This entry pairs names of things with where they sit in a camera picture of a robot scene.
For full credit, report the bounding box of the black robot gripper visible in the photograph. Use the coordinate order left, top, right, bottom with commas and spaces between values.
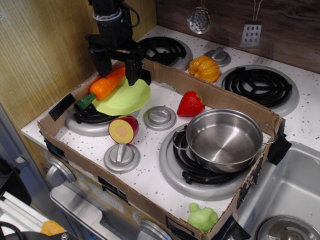
85, 9, 144, 86

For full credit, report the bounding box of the orange toy carrot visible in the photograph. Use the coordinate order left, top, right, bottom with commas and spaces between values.
77, 66, 126, 110

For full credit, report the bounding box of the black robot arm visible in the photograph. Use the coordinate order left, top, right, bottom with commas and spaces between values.
85, 0, 151, 86

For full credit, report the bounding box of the light green plastic plate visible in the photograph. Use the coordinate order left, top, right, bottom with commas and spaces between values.
92, 77, 151, 116

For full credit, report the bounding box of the front left black burner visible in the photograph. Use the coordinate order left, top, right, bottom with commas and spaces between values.
65, 103, 128, 137

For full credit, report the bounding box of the halved red toy fruit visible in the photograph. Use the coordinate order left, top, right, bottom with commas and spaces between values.
108, 115, 139, 144

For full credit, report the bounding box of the silver stove knob middle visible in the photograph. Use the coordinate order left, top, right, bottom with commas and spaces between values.
143, 106, 177, 131

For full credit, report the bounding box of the silver stove knob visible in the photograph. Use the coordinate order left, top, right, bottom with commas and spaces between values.
103, 143, 141, 174
143, 106, 177, 131
204, 47, 231, 68

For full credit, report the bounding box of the red toy strawberry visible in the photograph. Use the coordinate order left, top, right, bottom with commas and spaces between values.
177, 91, 205, 117

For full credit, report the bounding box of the orange toy pumpkin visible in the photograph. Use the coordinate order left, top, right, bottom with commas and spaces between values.
188, 55, 221, 83

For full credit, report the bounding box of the brown cardboard fence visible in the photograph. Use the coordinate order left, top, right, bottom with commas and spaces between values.
38, 60, 282, 240

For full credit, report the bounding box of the silver stove knob front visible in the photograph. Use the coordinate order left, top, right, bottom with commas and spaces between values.
103, 143, 141, 174

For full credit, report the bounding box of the hanging metal strainer ladle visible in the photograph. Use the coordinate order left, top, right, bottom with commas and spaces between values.
187, 0, 213, 35

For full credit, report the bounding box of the silver stove knob back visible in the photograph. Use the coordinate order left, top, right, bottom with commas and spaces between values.
204, 47, 231, 68

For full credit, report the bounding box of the silver oven dial left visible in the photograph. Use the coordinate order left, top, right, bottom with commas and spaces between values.
45, 158, 76, 188

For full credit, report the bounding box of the silver oven dial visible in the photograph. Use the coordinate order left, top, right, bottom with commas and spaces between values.
137, 219, 172, 240
45, 158, 76, 188

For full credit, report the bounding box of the front right black burner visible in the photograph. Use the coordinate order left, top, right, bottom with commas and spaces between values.
158, 125, 249, 201

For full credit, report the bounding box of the stainless steel pot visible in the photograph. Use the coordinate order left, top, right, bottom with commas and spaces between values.
181, 108, 277, 173

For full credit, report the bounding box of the hanging metal slotted spatula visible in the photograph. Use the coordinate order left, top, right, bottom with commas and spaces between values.
240, 0, 262, 48

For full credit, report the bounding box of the back right black burner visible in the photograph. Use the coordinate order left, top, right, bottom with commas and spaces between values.
216, 65, 300, 117

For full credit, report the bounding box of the black device left edge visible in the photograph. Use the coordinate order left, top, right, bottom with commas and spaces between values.
0, 158, 32, 206

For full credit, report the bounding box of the silver oven dial right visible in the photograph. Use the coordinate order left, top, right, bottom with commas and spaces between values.
137, 219, 172, 240

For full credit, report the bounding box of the green toy lettuce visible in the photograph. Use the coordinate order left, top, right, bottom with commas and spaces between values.
187, 202, 219, 233

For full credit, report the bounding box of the orange object bottom left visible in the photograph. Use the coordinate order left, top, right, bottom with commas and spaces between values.
40, 220, 65, 236

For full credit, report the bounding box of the stainless steel sink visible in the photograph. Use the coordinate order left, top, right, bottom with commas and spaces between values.
237, 142, 320, 240

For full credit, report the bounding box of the silver sink drain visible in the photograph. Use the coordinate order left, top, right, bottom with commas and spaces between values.
254, 215, 320, 240

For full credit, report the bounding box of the silver oven door handle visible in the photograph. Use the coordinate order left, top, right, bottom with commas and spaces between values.
50, 185, 139, 240

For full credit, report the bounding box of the black cable bottom left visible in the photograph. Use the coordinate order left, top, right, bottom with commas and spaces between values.
0, 221, 27, 240

